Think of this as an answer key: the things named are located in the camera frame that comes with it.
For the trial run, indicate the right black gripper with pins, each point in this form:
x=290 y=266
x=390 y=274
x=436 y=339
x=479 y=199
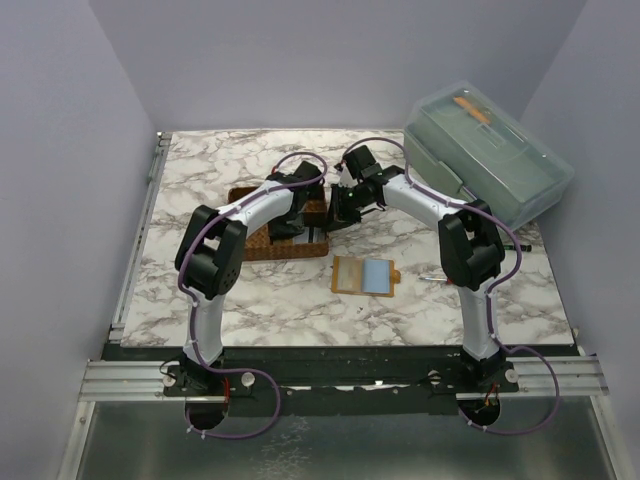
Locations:
x=338 y=218

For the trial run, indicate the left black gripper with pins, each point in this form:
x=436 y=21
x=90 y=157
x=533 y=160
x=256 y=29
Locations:
x=291 y=229

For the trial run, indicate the yellow leather card holder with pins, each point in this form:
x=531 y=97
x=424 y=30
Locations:
x=379 y=278

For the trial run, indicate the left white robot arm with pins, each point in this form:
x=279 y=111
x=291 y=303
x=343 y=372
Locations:
x=209 y=262

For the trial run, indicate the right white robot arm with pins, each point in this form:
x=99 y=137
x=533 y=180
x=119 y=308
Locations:
x=470 y=248

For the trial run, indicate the brown woven basket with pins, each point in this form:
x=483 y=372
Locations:
x=259 y=246

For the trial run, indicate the red blue screwdriver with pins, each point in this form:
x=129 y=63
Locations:
x=435 y=279

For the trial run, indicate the clear lid plastic toolbox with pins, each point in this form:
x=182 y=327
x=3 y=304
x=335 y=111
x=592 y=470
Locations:
x=500 y=163

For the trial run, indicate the orange tool inside toolbox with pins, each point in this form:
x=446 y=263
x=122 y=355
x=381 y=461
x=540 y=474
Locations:
x=472 y=110

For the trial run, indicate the small black green screwdriver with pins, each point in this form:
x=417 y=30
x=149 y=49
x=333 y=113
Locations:
x=522 y=247

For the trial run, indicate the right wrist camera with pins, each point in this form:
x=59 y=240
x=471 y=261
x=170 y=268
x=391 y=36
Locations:
x=345 y=178

